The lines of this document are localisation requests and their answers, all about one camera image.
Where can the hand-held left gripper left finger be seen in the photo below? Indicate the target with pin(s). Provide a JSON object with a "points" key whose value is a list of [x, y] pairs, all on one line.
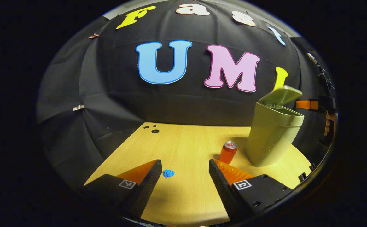
{"points": [[144, 192]]}

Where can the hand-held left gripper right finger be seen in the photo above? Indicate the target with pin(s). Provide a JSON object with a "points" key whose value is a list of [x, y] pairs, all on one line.
{"points": [[224, 192]]}

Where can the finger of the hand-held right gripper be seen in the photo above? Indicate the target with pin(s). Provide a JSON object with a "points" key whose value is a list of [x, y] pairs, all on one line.
{"points": [[306, 104]]}

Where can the blue paper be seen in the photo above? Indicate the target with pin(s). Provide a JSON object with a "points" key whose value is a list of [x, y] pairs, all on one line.
{"points": [[168, 173]]}

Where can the orange pop can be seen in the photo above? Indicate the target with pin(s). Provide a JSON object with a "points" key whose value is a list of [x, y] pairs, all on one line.
{"points": [[227, 153]]}

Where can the pale green desktop garbage bin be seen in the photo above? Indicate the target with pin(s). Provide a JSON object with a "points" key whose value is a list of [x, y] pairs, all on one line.
{"points": [[271, 138]]}

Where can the wooden desktop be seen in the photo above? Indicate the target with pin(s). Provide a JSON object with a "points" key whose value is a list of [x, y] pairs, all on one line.
{"points": [[186, 148]]}

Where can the black backdrop cloth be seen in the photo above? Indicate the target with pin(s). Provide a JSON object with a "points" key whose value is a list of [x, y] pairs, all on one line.
{"points": [[186, 101]]}

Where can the small metal cloth clip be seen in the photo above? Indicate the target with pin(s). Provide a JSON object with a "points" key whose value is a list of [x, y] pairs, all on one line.
{"points": [[78, 107]]}

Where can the small copper cloth clip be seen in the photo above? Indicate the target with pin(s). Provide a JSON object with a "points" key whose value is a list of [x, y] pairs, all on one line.
{"points": [[93, 36]]}

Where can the black desk edge bracket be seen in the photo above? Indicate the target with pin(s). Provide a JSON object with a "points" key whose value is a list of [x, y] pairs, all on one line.
{"points": [[303, 175]]}

